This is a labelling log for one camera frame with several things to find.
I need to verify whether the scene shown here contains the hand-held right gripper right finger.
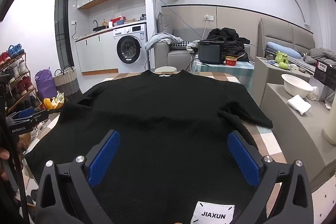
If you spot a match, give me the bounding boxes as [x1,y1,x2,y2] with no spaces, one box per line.
[227,131,314,224]

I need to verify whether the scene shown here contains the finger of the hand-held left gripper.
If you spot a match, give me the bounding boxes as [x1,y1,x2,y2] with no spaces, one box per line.
[5,108,50,125]

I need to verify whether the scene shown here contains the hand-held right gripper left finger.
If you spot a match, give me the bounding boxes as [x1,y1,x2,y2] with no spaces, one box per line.
[34,130,121,224]

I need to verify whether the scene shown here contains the black knit sweater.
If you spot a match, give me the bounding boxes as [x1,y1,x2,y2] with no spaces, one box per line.
[24,70,274,224]

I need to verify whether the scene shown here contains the pile of black clothes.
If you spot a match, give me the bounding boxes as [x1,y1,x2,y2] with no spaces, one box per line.
[206,27,251,62]

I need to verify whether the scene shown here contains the person's left hand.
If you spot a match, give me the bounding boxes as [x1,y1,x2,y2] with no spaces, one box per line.
[0,148,11,181]

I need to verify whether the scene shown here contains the white green sneaker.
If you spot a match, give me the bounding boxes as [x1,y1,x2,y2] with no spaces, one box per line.
[31,121,49,140]

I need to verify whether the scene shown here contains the purple bag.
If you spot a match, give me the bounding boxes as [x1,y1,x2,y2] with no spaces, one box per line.
[35,68,58,101]

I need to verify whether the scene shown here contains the checked table blanket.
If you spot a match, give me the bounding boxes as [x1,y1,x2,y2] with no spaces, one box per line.
[24,70,288,188]

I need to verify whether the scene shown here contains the woven laundry basket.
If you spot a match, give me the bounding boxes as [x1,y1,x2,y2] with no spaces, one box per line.
[54,66,80,100]

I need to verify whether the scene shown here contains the shoe rack with shoes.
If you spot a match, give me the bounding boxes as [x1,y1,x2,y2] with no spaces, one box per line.
[0,43,37,115]

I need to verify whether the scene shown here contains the grey upholstered bed platform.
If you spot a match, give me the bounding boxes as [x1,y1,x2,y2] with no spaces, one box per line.
[252,56,336,189]

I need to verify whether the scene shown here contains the white folded cloth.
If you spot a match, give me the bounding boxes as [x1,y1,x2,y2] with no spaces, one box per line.
[287,95,311,115]

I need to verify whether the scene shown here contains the white base cabinets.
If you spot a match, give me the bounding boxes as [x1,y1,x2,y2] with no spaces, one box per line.
[76,30,117,75]

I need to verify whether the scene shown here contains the dark door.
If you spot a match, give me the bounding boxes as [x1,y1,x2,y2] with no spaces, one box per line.
[54,0,76,69]

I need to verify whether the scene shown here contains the small table with teal cloth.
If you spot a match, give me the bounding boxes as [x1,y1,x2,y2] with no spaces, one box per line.
[190,60,255,90]

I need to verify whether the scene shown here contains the white plastic basin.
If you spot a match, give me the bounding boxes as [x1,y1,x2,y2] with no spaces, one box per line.
[281,74,314,98]

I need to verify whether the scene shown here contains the clear plastic bag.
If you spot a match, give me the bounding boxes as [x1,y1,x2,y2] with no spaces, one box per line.
[308,85,321,102]

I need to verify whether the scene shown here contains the green frog toy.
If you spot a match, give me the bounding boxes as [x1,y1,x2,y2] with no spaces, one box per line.
[275,51,290,63]

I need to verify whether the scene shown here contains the white washing machine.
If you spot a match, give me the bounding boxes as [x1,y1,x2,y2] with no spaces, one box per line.
[113,24,148,65]

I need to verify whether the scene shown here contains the light blue pillow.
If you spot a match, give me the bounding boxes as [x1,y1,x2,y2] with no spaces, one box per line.
[266,42,302,59]

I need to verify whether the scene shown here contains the black cardboard box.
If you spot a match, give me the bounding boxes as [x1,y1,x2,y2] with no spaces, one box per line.
[314,57,336,90]

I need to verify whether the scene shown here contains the grey sofa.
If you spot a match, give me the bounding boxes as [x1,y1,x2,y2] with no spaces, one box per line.
[154,40,200,71]

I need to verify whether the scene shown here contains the white grey hoodie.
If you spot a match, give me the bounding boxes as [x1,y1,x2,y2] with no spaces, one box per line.
[186,40,201,53]

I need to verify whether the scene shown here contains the grey jacket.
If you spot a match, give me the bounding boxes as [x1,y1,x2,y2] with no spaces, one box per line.
[303,48,336,64]

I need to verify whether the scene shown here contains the light grey garment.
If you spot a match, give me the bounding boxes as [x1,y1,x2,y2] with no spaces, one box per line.
[145,33,184,51]

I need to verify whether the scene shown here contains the houndstooth cushion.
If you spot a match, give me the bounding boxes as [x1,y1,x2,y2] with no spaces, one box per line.
[171,40,193,47]

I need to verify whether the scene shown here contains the grey padded headboard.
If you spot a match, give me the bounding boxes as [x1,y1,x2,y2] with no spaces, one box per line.
[257,17,315,56]

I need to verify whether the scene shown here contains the grey pillow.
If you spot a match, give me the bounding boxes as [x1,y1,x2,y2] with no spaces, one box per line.
[157,12,175,35]

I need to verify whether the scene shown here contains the white curtain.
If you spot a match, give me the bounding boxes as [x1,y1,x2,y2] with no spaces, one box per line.
[306,0,336,51]

